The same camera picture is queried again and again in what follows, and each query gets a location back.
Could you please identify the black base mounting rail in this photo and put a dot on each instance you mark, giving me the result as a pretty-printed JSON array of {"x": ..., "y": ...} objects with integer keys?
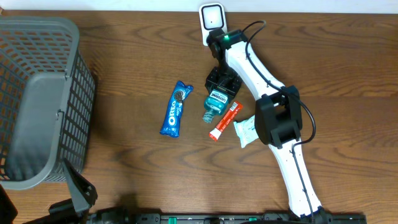
[{"x": 153, "y": 218}]

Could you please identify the blue mouthwash bottle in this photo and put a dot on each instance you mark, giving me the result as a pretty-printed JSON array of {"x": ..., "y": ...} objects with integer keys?
[{"x": 215, "y": 105}]

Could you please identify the white barcode scanner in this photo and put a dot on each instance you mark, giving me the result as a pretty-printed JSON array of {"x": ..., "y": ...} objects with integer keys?
[{"x": 212, "y": 16}]

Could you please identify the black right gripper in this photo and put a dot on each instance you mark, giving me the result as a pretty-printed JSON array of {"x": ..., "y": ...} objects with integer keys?
[{"x": 231, "y": 89}]

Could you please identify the blue Oreo cookie pack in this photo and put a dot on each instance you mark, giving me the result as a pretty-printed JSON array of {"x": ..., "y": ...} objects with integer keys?
[{"x": 171, "y": 125}]

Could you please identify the grey plastic mesh basket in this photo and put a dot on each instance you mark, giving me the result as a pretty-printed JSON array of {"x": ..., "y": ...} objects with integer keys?
[{"x": 47, "y": 99}]

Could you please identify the white wet wipes pack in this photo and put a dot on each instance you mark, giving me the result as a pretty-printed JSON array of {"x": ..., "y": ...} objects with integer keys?
[{"x": 246, "y": 131}]

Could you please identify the red Nescafe stick sachet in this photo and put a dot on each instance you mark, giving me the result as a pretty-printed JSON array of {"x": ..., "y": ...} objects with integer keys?
[{"x": 228, "y": 117}]

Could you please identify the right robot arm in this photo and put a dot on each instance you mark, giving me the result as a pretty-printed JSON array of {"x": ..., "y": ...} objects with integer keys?
[{"x": 278, "y": 113}]

